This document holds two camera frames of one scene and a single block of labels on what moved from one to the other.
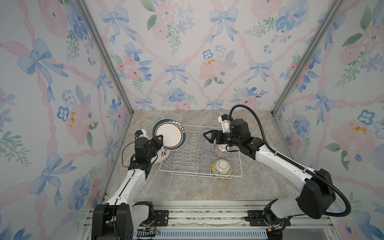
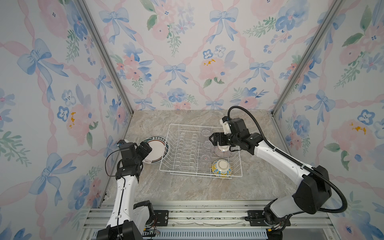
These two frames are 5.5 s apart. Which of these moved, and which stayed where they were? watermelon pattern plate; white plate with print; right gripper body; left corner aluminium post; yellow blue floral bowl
Moved: white plate with print; watermelon pattern plate
Stayed: right gripper body; left corner aluminium post; yellow blue floral bowl
